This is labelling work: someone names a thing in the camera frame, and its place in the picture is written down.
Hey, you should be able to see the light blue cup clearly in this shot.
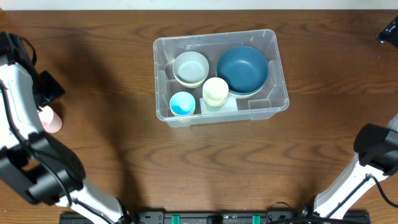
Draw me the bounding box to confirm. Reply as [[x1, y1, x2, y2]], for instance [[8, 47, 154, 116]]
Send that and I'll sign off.
[[169, 91, 196, 113]]

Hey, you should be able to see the grey small bowl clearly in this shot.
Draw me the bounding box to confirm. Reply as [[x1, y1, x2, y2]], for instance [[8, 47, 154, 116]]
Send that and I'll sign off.
[[172, 52, 210, 83]]

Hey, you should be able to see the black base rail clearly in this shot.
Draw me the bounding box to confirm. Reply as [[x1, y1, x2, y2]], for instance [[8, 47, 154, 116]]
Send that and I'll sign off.
[[59, 210, 371, 224]]

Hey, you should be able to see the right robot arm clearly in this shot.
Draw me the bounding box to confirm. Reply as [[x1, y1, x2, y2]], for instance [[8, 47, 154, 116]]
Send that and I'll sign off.
[[307, 116, 397, 220]]

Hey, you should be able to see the white small bowl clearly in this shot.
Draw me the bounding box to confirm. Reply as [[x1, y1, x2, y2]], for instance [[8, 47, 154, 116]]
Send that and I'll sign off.
[[174, 75, 207, 88]]

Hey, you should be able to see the dark blue bowl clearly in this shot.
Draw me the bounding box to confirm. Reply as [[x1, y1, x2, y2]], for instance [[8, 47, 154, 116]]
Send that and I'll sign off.
[[216, 72, 268, 95], [216, 46, 269, 77]]

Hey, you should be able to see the yellow cup front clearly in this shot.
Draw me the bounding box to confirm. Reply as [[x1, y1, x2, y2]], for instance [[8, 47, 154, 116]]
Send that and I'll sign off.
[[204, 98, 227, 104]]

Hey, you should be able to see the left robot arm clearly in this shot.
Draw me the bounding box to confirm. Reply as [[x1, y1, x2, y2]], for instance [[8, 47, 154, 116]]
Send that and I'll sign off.
[[1, 31, 133, 223]]

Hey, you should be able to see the mint green cup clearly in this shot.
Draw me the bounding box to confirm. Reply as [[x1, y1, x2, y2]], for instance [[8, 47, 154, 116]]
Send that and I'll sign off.
[[205, 101, 224, 108]]

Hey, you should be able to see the cream white cup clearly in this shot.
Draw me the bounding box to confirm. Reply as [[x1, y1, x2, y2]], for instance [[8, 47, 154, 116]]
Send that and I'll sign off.
[[203, 77, 229, 101]]

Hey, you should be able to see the yellow cup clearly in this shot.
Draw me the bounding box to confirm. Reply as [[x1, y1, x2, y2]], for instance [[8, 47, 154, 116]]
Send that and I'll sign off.
[[170, 109, 195, 116], [204, 98, 227, 104]]

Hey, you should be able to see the large beige bowl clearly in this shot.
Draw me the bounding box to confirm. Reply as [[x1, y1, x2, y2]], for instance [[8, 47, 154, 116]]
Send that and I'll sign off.
[[229, 88, 262, 99]]

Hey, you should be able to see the pink cup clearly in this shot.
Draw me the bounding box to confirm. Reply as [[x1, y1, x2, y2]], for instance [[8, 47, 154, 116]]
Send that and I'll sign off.
[[39, 106, 63, 133]]

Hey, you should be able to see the clear plastic storage container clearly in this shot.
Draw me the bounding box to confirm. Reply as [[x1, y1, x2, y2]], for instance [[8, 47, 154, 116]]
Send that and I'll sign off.
[[153, 29, 290, 128]]

